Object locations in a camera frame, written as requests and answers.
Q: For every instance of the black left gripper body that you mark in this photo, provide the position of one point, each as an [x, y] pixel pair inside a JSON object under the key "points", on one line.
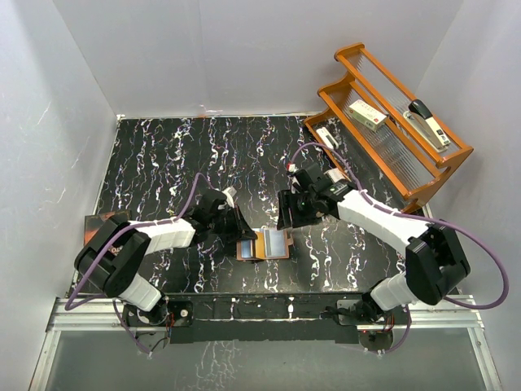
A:
{"points": [[224, 224]]}

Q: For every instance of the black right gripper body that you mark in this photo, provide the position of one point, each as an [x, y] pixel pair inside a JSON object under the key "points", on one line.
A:
{"points": [[304, 208]]}

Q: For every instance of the gold credit card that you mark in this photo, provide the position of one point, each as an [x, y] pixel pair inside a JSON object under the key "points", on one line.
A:
{"points": [[259, 245]]}

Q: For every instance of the pink leather card holder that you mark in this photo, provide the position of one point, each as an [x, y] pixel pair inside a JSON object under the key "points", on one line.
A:
{"points": [[277, 246]]}

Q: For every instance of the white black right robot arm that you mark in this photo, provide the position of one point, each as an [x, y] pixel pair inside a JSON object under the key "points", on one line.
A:
{"points": [[435, 262]]}

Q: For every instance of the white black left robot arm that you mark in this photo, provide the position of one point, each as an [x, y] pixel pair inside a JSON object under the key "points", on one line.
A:
{"points": [[112, 257]]}

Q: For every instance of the beige card tray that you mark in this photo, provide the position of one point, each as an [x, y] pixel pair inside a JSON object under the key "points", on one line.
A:
{"points": [[338, 177]]}

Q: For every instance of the small white stapler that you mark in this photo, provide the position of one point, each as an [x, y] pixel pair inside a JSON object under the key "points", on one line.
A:
{"points": [[327, 138]]}

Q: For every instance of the white staples box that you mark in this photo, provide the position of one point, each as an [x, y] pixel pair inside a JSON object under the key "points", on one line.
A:
{"points": [[366, 115]]}

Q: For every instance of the orange wooden shelf rack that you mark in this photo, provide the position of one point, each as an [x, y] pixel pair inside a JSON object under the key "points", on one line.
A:
{"points": [[413, 165]]}

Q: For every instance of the black beige stapler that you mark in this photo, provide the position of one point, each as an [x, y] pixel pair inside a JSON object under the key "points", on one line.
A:
{"points": [[421, 119]]}

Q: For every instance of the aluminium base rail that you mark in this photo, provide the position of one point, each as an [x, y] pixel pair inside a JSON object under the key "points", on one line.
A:
{"points": [[237, 345]]}

